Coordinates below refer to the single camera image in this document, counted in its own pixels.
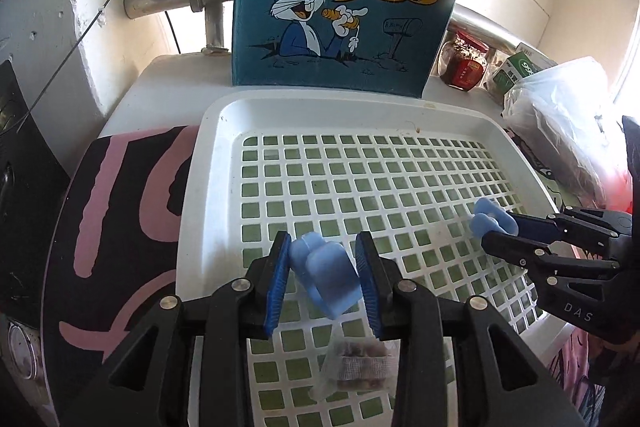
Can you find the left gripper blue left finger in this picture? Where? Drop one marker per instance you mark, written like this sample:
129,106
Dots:
276,277

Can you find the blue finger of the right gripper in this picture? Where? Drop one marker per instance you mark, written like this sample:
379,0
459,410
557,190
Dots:
537,229
523,253

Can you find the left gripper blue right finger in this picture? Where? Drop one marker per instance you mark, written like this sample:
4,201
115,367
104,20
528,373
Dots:
371,275

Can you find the light blue plastic holder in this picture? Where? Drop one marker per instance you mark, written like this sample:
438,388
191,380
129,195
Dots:
326,272

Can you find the light blue clip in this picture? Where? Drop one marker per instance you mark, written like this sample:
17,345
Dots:
490,217

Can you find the clear sachet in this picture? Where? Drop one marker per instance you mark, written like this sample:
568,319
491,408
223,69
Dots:
358,365

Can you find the white perforated plastic tray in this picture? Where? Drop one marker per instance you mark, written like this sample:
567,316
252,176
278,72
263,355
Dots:
337,163

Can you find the clear plastic bag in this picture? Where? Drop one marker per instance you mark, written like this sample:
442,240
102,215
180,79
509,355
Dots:
567,117

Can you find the green white box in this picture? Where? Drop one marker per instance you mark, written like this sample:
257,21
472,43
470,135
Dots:
525,62

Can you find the red glass jar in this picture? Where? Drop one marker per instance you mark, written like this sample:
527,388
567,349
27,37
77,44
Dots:
462,61

